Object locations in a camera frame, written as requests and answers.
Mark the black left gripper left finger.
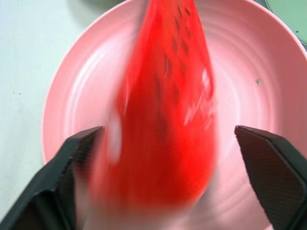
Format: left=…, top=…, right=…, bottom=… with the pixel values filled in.
left=0, top=126, right=106, bottom=230

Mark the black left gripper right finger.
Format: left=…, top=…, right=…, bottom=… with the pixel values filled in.
left=234, top=125, right=307, bottom=230

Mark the pink plate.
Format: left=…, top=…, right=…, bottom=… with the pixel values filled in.
left=41, top=0, right=307, bottom=230

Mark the red watermelon slice toy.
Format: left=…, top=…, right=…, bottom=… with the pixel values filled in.
left=86, top=0, right=218, bottom=230

